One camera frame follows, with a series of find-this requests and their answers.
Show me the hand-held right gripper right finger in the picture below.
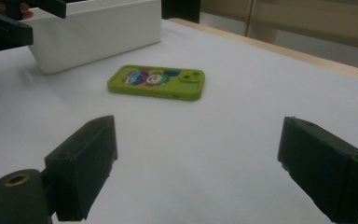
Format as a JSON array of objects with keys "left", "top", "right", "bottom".
[{"left": 277, "top": 116, "right": 358, "bottom": 224}]

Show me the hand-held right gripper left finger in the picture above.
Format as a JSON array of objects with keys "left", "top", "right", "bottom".
[{"left": 44, "top": 115, "right": 118, "bottom": 222}]

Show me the white plastic storage box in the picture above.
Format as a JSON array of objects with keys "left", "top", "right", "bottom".
[{"left": 27, "top": 0, "right": 162, "bottom": 75}]

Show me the green printed phone case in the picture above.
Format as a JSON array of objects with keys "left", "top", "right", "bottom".
[{"left": 106, "top": 64, "right": 206, "bottom": 102}]

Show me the black panel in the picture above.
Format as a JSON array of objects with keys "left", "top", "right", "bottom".
[{"left": 160, "top": 0, "right": 201, "bottom": 24}]

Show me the beige cabinet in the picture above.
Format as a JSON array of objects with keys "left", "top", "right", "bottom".
[{"left": 200, "top": 0, "right": 358, "bottom": 73}]

